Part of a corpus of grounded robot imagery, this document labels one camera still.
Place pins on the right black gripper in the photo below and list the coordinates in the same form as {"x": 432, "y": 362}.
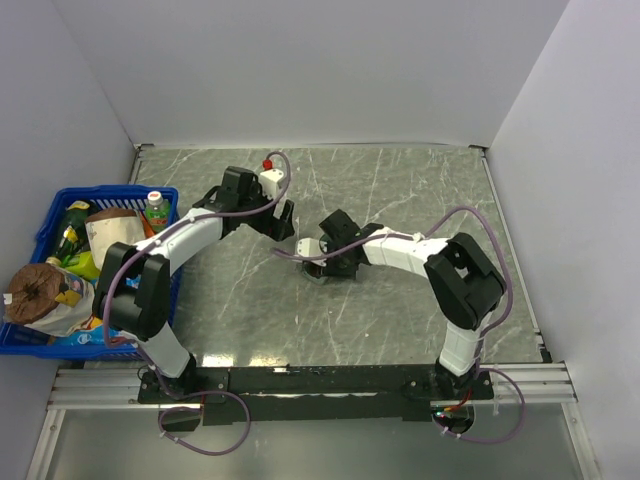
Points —
{"x": 332, "y": 270}

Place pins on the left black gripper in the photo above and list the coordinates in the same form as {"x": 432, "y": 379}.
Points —
{"x": 283, "y": 227}

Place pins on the grey felt glasses case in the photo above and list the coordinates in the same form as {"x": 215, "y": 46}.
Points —
{"x": 314, "y": 273}

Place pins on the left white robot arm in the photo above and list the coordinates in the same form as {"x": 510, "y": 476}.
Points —
{"x": 133, "y": 293}

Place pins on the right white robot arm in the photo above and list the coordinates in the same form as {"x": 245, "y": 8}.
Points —
{"x": 467, "y": 285}

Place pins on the green drink bottle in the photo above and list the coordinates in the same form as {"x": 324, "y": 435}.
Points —
{"x": 157, "y": 211}

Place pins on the brown paper bag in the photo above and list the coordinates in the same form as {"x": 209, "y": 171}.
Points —
{"x": 109, "y": 226}

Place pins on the green glass bottle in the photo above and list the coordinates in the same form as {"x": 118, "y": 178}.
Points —
{"x": 72, "y": 236}

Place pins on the blue chips bag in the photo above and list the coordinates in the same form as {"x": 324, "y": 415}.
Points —
{"x": 90, "y": 333}

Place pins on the brown round bread bag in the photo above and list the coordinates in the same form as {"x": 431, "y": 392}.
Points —
{"x": 48, "y": 299}

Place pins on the blue plastic basket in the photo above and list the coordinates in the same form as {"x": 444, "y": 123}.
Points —
{"x": 19, "y": 340}

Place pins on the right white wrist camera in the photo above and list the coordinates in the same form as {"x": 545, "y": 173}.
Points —
{"x": 311, "y": 250}

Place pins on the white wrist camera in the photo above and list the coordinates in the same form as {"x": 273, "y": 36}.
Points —
{"x": 311, "y": 250}
{"x": 271, "y": 179}

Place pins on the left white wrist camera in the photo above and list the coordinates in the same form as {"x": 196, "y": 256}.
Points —
{"x": 271, "y": 179}

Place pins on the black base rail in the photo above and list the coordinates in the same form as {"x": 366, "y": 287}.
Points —
{"x": 226, "y": 395}

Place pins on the aluminium frame rail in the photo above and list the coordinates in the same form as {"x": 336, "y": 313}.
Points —
{"x": 95, "y": 389}

